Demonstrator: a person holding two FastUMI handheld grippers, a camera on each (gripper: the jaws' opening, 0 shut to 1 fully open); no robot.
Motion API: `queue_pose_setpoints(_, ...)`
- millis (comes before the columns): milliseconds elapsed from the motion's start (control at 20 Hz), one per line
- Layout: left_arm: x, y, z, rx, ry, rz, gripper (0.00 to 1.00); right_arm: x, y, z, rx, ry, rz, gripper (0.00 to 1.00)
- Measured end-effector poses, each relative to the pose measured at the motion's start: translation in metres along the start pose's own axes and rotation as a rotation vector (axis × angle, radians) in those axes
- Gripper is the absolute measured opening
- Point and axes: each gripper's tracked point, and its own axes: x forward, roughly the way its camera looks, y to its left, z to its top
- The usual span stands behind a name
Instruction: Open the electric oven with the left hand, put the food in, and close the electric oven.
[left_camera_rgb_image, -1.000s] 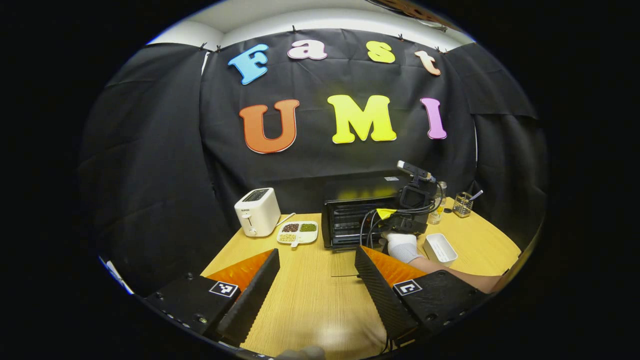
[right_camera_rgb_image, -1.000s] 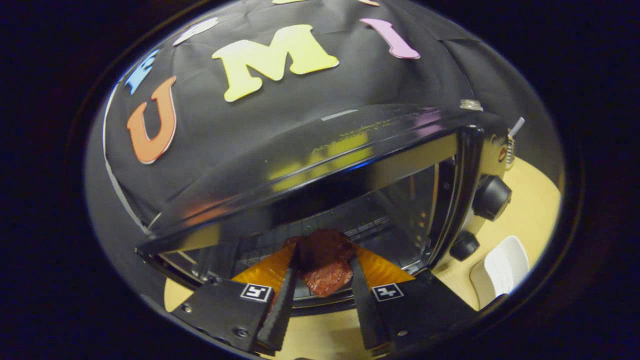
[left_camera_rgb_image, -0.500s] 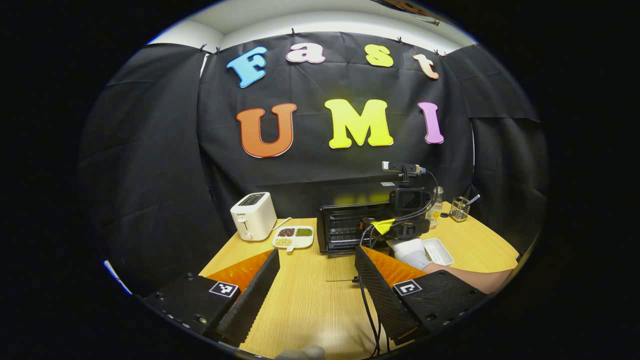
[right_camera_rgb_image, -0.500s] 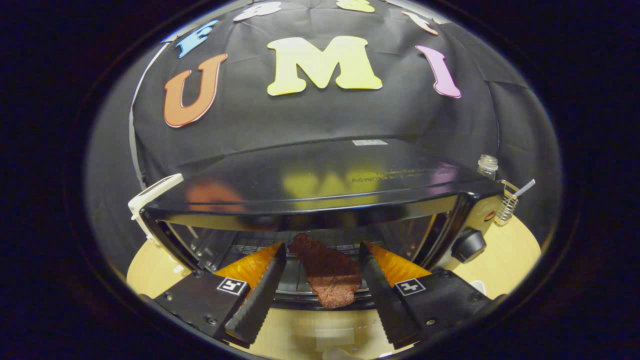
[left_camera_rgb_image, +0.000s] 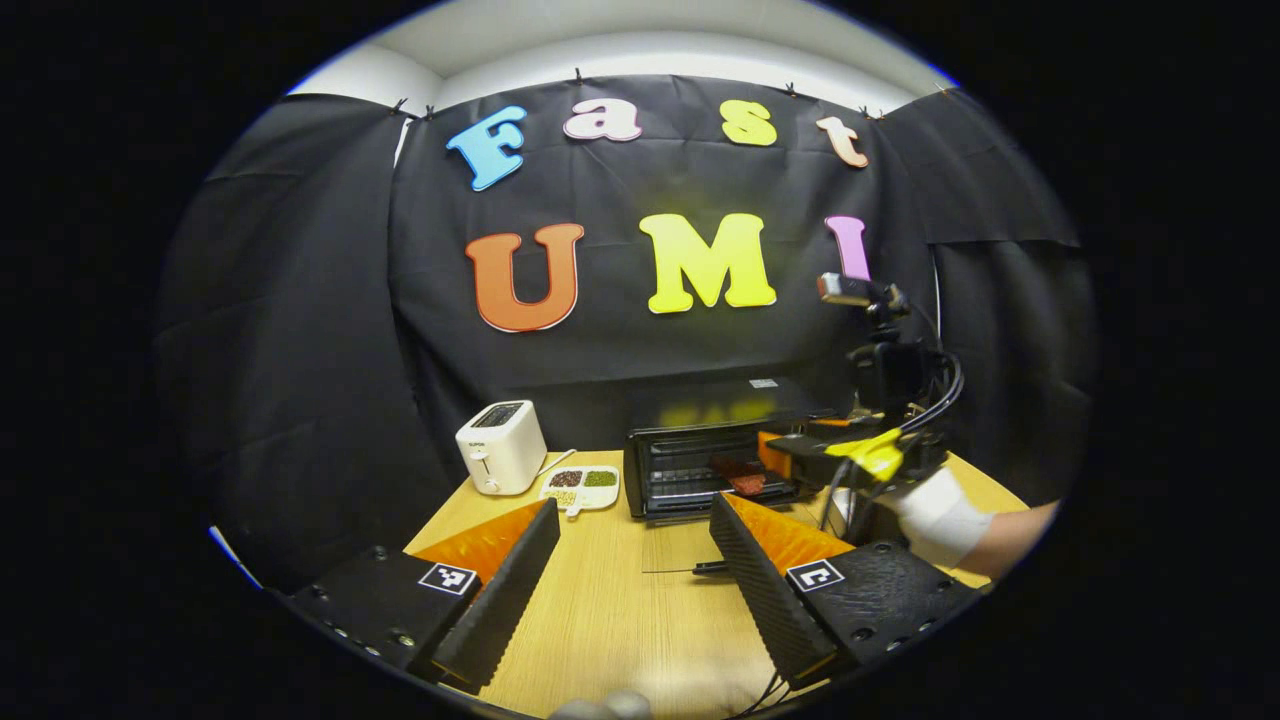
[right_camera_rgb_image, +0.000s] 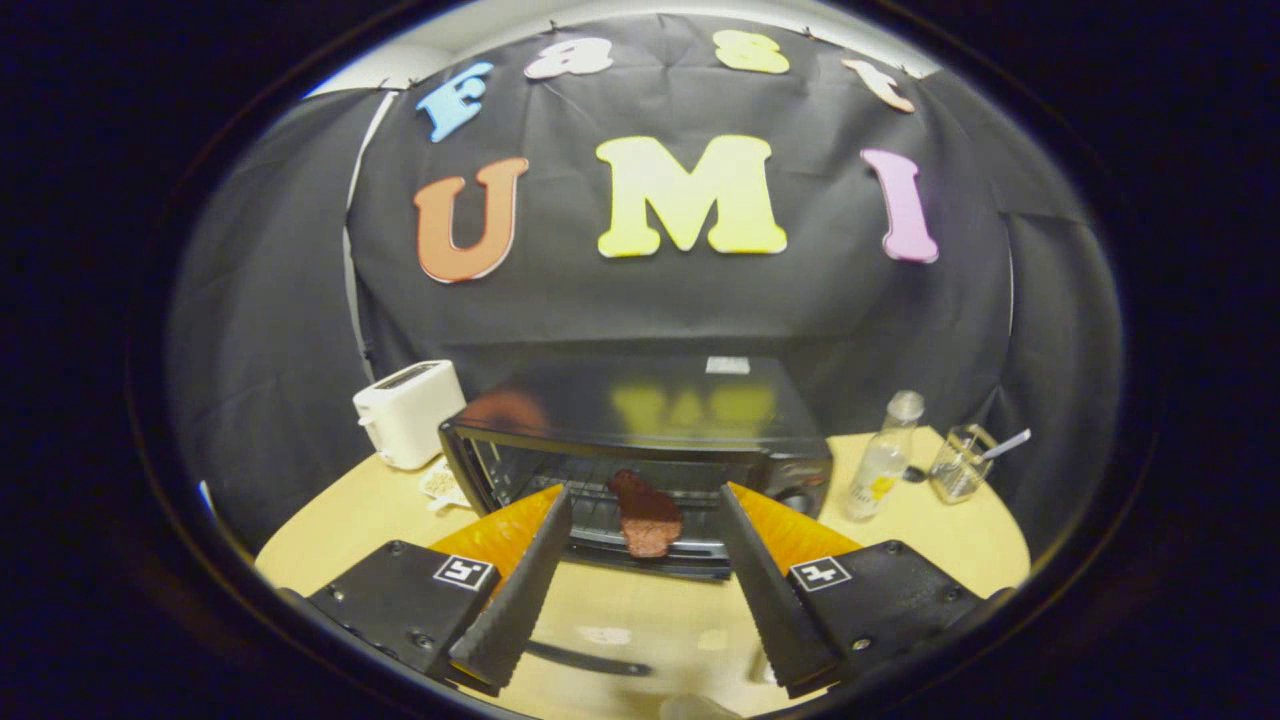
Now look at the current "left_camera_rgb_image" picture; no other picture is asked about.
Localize white divided dish with beans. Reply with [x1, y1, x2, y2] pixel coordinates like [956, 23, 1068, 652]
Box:
[537, 464, 622, 519]

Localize black electric oven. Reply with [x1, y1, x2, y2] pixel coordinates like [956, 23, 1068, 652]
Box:
[623, 377, 843, 578]

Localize black backdrop cloth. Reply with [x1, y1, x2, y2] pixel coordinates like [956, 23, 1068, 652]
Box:
[153, 72, 1099, 593]

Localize black cable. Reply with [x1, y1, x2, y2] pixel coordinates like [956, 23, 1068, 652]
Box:
[895, 298, 967, 437]

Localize white toaster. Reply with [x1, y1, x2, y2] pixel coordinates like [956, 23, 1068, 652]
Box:
[454, 400, 550, 498]

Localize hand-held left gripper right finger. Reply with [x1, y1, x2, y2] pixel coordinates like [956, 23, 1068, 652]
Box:
[707, 490, 987, 692]

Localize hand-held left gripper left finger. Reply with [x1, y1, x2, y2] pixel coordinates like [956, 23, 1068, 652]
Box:
[283, 497, 563, 698]

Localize brown grilled meat piece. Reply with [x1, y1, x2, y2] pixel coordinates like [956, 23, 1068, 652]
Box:
[709, 457, 768, 498]

